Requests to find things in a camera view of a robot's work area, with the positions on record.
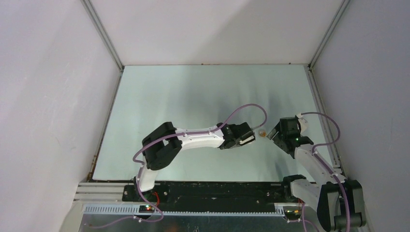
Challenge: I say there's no aluminium frame post left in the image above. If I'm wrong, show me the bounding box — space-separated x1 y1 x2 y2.
80 0 125 73

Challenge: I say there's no aluminium right side rail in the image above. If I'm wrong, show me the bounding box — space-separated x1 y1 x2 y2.
304 65 346 175

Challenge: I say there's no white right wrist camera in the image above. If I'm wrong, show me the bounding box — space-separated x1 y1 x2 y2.
295 113 308 133

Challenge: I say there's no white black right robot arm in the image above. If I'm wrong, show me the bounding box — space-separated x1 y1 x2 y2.
267 114 367 232

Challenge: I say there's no white slotted cable duct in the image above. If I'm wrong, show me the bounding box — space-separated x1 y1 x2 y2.
83 203 285 217

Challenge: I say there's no aluminium frame post right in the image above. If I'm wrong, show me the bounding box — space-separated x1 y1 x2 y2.
308 0 351 70

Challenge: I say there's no aluminium frame post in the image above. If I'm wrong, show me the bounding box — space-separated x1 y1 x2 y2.
80 0 125 73
308 0 351 70

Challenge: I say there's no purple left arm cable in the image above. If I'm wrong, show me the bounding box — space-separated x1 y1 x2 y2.
132 103 268 218

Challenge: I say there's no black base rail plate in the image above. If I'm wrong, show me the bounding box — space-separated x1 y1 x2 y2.
122 181 302 212

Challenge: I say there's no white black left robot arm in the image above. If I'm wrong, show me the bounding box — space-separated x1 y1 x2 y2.
133 122 256 201

